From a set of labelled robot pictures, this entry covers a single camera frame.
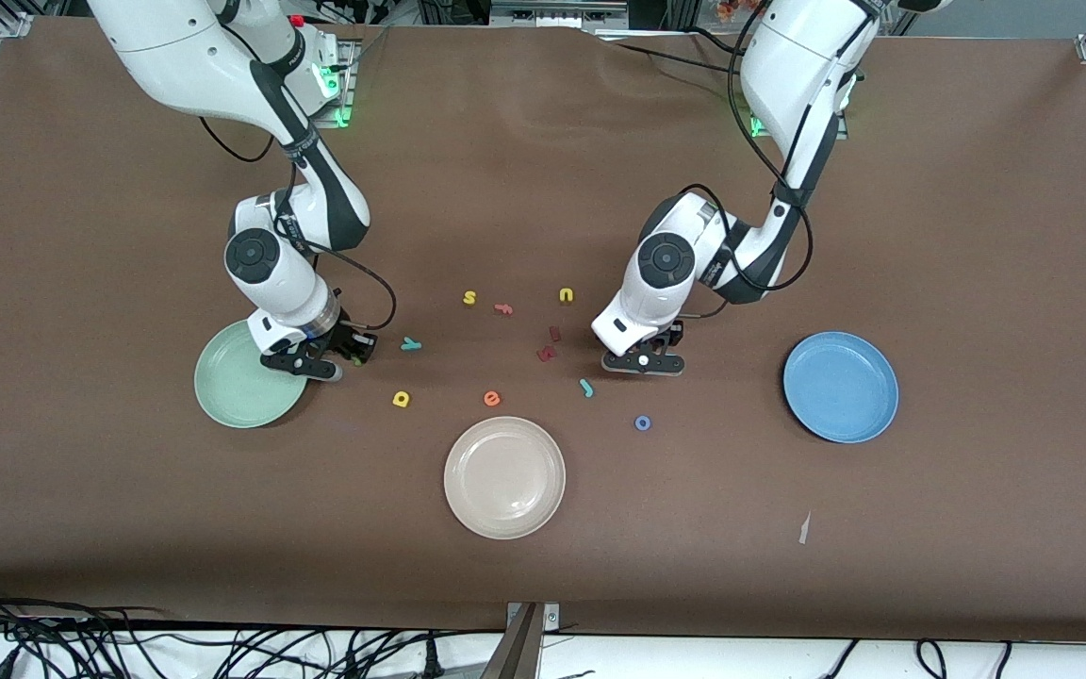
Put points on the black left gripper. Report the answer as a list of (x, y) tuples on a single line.
[(673, 334)]

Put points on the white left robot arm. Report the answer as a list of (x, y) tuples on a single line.
[(788, 66)]

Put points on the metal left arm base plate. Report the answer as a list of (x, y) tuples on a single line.
[(843, 132)]

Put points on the beige plate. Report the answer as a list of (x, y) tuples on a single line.
[(504, 477)]

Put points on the silver metal box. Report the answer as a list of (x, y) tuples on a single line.
[(557, 11)]

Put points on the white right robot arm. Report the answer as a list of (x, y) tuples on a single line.
[(194, 47)]

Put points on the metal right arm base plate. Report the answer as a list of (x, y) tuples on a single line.
[(345, 94)]

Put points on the silver table edge bracket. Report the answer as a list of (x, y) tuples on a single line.
[(551, 618)]

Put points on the green plate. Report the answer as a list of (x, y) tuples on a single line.
[(232, 396)]

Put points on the small grey paper scrap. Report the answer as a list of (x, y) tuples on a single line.
[(804, 530)]

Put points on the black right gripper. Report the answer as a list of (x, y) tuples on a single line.
[(347, 337)]

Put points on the blue plate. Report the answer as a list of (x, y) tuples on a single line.
[(840, 387)]

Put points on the dark red letter k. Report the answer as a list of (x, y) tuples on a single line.
[(546, 354)]

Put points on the orange leafy object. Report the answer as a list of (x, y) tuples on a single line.
[(736, 8)]

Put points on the brown table cover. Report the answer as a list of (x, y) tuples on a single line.
[(543, 189)]

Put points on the grey metal strut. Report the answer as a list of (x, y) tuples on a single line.
[(517, 651)]

